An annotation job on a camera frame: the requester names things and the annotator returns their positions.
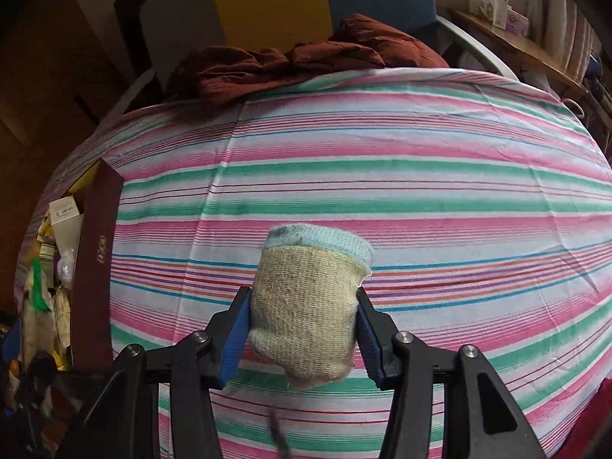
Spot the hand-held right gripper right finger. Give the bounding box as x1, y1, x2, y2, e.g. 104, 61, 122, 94
356, 286, 546, 459

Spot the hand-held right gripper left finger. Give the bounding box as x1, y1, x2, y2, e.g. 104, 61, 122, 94
57, 286, 252, 459

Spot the beige knitted sock blue cuff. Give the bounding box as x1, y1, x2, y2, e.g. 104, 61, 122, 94
247, 224, 375, 391

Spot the small white wrapper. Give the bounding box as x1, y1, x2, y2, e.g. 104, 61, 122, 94
55, 251, 78, 283

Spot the rectangular metal tin box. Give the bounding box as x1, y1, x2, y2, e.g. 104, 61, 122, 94
29, 158, 126, 374

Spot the small green cream carton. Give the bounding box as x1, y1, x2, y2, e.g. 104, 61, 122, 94
50, 197, 85, 254

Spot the brown crumpled cloth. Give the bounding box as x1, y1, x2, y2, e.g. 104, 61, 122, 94
165, 13, 451, 111

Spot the wooden wardrobe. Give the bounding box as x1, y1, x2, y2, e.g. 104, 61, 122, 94
0, 0, 120, 249

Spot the wooden shelf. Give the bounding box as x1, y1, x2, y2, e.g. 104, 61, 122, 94
449, 7, 589, 97

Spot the black rolled mat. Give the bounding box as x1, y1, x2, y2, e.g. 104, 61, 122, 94
114, 0, 163, 101

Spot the grey yellow blue chair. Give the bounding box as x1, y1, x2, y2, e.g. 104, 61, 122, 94
67, 0, 520, 130

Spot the small purple carton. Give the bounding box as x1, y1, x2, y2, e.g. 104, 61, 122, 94
506, 7, 531, 37

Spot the large white carton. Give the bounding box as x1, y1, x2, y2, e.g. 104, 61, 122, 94
478, 0, 512, 29

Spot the striped pink curtain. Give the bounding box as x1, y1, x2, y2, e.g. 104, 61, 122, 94
542, 0, 596, 82

